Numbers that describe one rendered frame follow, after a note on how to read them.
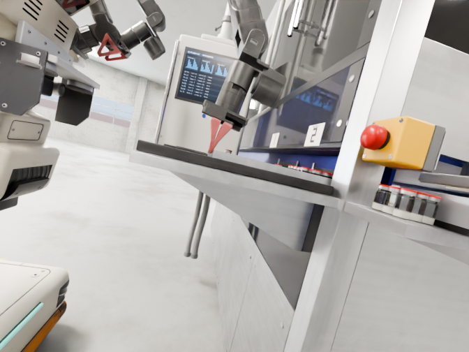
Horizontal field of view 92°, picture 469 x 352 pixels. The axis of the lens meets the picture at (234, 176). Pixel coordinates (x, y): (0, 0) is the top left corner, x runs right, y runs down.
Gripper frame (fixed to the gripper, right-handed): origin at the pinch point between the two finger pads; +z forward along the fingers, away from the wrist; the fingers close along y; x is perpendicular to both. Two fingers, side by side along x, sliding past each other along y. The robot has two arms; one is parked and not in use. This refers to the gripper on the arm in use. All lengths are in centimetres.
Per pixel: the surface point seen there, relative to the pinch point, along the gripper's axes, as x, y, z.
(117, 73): 960, -426, -158
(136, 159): -11.0, -11.4, 6.6
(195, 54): 91, -26, -51
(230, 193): -2.5, 7.6, 7.3
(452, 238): -26.0, 34.5, -1.1
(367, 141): -18.7, 21.7, -10.4
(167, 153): -8.2, -7.5, 3.8
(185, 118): 91, -18, -13
